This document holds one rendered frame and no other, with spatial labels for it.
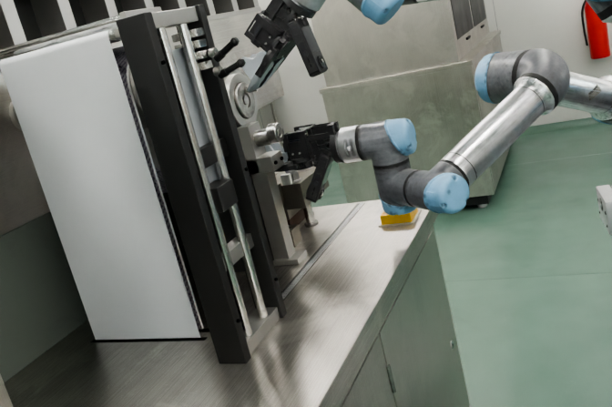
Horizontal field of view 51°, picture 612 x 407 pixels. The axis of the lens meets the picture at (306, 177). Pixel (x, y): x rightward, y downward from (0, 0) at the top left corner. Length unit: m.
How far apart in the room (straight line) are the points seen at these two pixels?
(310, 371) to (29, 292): 0.59
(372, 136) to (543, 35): 4.49
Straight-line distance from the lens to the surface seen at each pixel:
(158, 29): 0.97
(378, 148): 1.30
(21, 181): 1.33
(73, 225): 1.22
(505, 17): 5.73
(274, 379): 0.98
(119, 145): 1.10
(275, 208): 1.34
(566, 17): 5.70
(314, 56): 1.26
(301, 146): 1.36
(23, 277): 1.32
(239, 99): 1.33
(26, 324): 1.33
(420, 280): 1.48
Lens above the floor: 1.38
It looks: 13 degrees down
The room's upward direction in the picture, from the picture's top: 14 degrees counter-clockwise
